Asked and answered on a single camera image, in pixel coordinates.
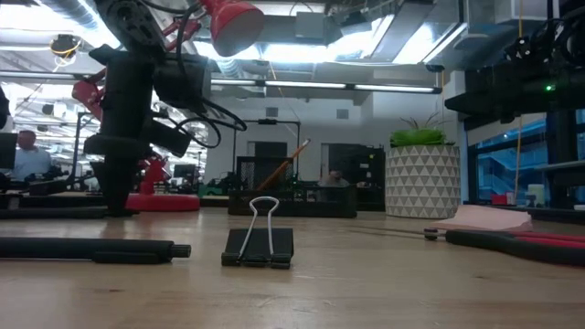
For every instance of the black background rack frame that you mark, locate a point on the black background rack frame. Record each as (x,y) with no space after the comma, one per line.
(267,122)

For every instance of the black mesh desk organizer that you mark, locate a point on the black mesh desk organizer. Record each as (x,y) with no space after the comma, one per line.
(297,203)

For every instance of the red desk lamp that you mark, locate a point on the red desk lamp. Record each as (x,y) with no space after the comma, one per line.
(162,202)

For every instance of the black pen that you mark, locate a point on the black pen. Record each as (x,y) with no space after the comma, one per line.
(91,249)

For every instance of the long ceiling light bar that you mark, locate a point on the long ceiling light bar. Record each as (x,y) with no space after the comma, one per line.
(320,85)

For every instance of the red and black scissors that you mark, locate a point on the red and black scissors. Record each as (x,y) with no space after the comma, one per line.
(503,244)

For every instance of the potted succulent, patterned white pot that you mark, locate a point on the potted succulent, patterned white pot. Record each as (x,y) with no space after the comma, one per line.
(422,183)

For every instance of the black background cabinet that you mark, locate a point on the black background cabinet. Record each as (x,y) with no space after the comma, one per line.
(365,164)

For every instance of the small red box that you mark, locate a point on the small red box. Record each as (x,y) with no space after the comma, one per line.
(499,199)

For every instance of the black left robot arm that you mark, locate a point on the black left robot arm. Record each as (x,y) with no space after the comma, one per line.
(132,23)

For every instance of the pink sticky note pad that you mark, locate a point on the pink sticky note pad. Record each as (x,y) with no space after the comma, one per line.
(484,219)

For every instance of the person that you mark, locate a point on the person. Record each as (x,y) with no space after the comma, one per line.
(336,179)
(29,160)

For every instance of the large black binder clip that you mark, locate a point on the large black binder clip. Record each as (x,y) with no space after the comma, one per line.
(258,244)

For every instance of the black background monitor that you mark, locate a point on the black background monitor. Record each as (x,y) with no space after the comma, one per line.
(8,151)

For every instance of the black ceiling device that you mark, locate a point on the black ceiling device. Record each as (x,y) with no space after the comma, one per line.
(65,45)

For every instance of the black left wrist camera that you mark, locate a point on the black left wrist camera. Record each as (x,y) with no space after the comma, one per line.
(169,137)

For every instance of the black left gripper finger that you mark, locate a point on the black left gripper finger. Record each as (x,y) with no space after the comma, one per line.
(118,187)

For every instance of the yellow wooden pencil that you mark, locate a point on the yellow wooden pencil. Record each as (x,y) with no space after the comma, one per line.
(283,166)

